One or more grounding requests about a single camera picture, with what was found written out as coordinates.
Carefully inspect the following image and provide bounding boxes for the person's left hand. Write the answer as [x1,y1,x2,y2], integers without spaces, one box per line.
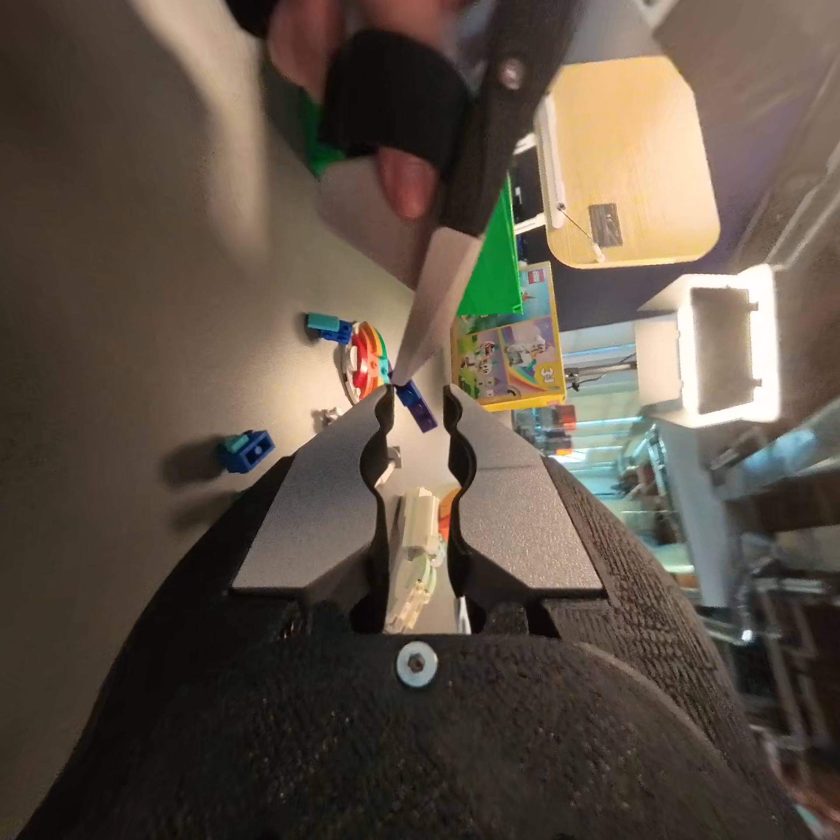
[266,0,487,222]

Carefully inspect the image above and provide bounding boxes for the green plastic bin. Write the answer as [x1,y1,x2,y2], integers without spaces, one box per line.
[298,85,527,317]

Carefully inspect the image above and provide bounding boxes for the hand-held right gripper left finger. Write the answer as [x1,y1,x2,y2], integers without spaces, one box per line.
[231,384,398,632]

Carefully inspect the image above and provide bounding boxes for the light wooden board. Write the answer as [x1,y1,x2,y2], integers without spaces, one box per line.
[533,56,721,270]

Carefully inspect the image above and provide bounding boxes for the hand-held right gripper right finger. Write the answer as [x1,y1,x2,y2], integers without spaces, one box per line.
[443,384,606,613]

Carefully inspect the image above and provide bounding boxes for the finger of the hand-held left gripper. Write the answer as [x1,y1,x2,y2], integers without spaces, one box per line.
[392,225,492,387]

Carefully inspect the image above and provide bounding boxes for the white lego unicorn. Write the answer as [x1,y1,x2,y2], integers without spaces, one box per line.
[382,484,462,634]

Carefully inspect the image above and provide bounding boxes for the rainbow lego disc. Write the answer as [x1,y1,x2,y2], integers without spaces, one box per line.
[336,320,396,406]

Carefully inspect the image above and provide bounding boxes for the purple lego plate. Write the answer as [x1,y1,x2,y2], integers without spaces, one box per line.
[392,378,438,434]

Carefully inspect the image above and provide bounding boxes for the blue lego brick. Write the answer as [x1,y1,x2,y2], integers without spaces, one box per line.
[218,429,276,474]

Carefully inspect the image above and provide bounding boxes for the white lego leg assembly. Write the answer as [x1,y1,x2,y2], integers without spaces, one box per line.
[313,406,403,475]

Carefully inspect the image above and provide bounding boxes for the white studio light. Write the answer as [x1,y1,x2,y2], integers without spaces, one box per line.
[635,262,783,429]

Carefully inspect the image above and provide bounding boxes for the teal lego brick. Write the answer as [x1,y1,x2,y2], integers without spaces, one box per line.
[304,311,353,346]

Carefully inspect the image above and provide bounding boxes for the yellow lego box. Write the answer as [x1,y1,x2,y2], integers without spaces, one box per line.
[449,262,567,413]

